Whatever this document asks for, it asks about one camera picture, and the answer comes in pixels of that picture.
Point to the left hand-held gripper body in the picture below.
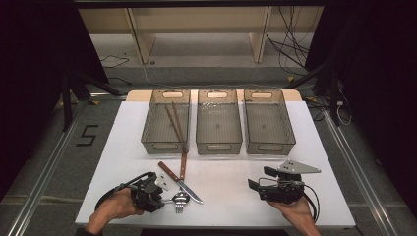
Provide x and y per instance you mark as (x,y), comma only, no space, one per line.
(147,193)

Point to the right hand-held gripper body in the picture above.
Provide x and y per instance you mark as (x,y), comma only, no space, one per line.
(283,191)

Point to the smoky clear plastic bin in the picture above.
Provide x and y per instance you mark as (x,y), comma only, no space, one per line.
(268,123)
(164,131)
(218,123)

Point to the person's right hand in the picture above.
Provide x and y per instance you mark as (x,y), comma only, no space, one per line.
(295,211)

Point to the person's left hand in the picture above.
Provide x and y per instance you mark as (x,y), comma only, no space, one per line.
(114,205)

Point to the white table sheet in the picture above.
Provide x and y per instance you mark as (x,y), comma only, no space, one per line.
(226,193)

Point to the black metal stand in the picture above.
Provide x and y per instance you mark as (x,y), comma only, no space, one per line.
(331,88)

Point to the black tripod stand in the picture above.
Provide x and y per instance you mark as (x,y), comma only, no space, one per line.
(70,95)

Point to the light wooden shelf unit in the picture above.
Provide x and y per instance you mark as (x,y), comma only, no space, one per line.
(196,19)

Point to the aluminium floor rail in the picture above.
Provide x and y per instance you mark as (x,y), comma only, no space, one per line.
(49,170)
(357,170)

